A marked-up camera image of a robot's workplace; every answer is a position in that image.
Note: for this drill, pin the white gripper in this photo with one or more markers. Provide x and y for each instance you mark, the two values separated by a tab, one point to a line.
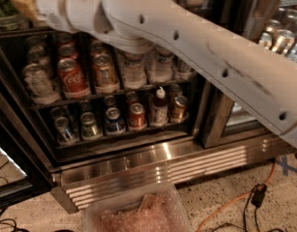
50	4

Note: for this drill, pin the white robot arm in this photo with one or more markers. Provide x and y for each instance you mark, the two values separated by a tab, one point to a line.
261	81

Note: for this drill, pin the bronze can middle shelf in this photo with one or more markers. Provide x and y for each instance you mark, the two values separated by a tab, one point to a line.
106	80

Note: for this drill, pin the stainless steel fridge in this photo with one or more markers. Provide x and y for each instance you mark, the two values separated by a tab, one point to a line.
32	162

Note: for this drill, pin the water bottle middle left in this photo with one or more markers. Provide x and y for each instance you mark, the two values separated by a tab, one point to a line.
134	71

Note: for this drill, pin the water bottle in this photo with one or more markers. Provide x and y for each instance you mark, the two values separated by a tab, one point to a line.
134	71
160	66

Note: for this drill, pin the green can bottom shelf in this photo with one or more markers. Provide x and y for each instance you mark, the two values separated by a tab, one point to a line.
89	127

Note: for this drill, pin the water bottle middle right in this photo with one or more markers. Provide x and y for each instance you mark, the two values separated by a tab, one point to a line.
160	66

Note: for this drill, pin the blue can bottom shelf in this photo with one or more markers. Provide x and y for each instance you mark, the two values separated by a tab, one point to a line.
114	122

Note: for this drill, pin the red can bottom shelf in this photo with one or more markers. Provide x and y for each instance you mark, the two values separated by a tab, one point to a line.
137	119

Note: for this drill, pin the white cap juice bottle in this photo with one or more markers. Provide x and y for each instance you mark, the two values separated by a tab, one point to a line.
159	108

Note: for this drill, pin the copper can bottom shelf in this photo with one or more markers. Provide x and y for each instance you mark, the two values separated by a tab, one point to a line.
178	110

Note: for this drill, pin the steel fridge sliding door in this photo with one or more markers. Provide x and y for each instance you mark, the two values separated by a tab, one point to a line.
222	124

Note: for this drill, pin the green LaCroix can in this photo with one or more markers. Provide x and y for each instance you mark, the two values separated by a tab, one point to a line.
10	18

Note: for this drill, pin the silver can front left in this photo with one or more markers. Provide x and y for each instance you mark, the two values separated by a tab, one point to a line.
40	86

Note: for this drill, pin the red Coca-Cola can front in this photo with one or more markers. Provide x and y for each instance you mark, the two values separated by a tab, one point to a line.
74	83

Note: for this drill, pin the blue silver can bottom left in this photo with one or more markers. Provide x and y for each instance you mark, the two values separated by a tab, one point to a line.
66	136

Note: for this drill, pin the clear plastic bin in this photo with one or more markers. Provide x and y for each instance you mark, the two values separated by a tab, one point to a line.
152	208

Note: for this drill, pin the black power adapter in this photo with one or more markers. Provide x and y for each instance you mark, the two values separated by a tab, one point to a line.
259	195

